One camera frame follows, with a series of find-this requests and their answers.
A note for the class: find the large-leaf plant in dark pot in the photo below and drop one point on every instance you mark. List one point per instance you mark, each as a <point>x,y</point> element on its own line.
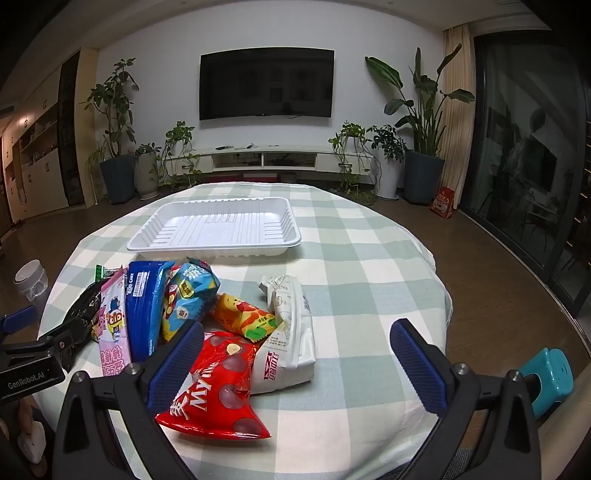
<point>422,177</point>

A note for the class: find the teal plastic stool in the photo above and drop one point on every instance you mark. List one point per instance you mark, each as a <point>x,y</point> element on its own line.
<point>554,369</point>

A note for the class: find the small-leaf plant in white pot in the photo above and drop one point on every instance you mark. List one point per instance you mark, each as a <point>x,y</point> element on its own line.
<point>388,175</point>

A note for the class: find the white plastic tray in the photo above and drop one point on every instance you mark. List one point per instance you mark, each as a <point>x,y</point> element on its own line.
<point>221,226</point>

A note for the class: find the red paper bag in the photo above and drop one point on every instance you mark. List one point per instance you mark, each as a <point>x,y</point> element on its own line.
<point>442,203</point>

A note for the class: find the white wall cabinet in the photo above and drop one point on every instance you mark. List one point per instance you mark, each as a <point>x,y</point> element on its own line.
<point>41,184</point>

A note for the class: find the glass sliding door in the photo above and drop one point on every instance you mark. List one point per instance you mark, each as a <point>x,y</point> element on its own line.
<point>521,161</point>

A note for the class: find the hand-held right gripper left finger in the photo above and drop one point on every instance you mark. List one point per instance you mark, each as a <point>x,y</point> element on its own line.
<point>178,364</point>

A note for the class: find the white television console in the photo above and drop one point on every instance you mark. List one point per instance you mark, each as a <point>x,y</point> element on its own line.
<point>295,161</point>

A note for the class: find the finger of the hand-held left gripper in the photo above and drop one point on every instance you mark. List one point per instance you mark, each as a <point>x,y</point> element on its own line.
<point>64,339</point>
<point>18,318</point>

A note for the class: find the black snack packet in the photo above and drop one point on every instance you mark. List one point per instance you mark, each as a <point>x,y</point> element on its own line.
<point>90,295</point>

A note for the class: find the beige curtain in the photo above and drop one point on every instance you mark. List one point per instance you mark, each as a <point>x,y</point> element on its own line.
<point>461,55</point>

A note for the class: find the white snack packet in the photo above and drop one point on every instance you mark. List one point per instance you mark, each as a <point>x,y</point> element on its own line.
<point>288,341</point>

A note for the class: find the wall-mounted black television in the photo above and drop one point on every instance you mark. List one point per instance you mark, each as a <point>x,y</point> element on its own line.
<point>268,83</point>

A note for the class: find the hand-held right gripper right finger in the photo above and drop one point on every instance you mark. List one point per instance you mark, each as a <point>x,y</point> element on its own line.
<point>418,364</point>

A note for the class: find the white plastic bucket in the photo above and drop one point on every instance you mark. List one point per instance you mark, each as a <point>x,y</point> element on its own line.
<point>30,277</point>

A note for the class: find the trailing vine plant on stand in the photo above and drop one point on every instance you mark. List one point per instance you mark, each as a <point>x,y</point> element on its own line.
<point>180,134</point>
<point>353,134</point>

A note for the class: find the blue cake packet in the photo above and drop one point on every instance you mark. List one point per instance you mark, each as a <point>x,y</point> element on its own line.
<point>143,314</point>

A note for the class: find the pink cartoon snack packet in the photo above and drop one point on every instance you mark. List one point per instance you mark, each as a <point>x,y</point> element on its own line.
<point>115,341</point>

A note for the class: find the light blue chips packet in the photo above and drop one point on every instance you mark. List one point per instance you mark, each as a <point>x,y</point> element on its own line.
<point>194,290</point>

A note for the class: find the tall plant in dark pot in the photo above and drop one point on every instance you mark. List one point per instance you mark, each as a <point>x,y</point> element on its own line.
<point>117,177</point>

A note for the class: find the red dotted snack packet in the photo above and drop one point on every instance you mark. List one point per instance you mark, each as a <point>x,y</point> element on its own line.
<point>221,392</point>

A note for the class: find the green snack packet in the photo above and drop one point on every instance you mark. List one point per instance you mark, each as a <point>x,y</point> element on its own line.
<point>100,272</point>

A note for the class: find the orange snack packet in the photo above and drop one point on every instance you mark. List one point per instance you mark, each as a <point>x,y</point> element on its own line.
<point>240,316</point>

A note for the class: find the plant in grey ribbed pot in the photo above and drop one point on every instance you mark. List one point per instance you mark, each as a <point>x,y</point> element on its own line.
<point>145,175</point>

